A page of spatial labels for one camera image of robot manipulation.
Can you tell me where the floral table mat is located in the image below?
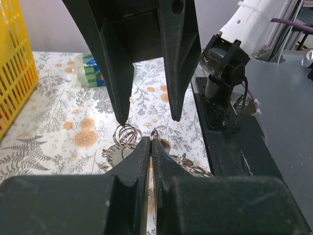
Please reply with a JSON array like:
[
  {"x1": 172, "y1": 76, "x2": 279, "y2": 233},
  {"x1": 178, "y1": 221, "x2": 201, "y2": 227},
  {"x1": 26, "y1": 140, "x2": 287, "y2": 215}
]
[{"x1": 0, "y1": 50, "x2": 211, "y2": 235}]

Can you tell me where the metal keyring disc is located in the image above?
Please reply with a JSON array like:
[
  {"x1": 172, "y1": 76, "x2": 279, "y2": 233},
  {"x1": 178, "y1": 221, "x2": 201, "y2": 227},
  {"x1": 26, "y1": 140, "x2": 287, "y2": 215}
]
[{"x1": 102, "y1": 124, "x2": 213, "y2": 177}]

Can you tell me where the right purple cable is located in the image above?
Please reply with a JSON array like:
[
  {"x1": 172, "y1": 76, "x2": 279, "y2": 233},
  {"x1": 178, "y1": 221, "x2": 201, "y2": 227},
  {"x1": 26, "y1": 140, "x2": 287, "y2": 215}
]
[{"x1": 241, "y1": 17, "x2": 313, "y2": 147}]

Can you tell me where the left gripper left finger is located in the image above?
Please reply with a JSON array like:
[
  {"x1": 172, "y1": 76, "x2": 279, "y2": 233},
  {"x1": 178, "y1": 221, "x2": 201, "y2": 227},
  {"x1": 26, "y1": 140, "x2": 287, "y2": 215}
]
[{"x1": 0, "y1": 137, "x2": 151, "y2": 235}]

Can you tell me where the yellow tag with key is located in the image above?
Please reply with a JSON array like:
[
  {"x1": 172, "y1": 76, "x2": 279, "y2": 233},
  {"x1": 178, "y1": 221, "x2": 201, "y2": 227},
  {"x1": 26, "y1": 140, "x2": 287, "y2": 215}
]
[{"x1": 158, "y1": 138, "x2": 171, "y2": 155}]

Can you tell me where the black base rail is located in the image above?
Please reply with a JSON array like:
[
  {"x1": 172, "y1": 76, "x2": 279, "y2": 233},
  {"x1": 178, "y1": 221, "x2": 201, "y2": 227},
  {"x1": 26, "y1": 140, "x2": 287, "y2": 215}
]
[{"x1": 192, "y1": 77, "x2": 283, "y2": 180}]

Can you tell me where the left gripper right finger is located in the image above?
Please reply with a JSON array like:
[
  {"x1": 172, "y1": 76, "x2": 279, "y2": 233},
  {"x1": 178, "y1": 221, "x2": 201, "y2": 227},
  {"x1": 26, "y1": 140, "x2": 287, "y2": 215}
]
[{"x1": 151, "y1": 139, "x2": 306, "y2": 235}]

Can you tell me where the yellow plastic basket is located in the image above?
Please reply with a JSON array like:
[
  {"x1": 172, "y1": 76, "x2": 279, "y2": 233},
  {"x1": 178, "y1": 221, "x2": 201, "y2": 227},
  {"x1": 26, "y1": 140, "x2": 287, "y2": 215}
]
[{"x1": 0, "y1": 0, "x2": 39, "y2": 137}]

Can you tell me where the green sponge pack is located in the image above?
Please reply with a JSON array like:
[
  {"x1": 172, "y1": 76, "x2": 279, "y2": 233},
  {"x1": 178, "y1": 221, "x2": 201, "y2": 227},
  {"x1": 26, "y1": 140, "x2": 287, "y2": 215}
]
[{"x1": 74, "y1": 53, "x2": 106, "y2": 87}]

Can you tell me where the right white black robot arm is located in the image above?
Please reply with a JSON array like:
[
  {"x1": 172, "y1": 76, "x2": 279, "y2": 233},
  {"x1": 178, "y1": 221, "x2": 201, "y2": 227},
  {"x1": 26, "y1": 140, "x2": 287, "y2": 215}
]
[{"x1": 64, "y1": 0, "x2": 286, "y2": 125}]

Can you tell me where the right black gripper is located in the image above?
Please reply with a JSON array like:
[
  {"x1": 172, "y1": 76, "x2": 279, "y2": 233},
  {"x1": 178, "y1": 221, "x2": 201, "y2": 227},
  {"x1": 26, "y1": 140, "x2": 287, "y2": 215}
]
[{"x1": 63, "y1": 0, "x2": 201, "y2": 124}]

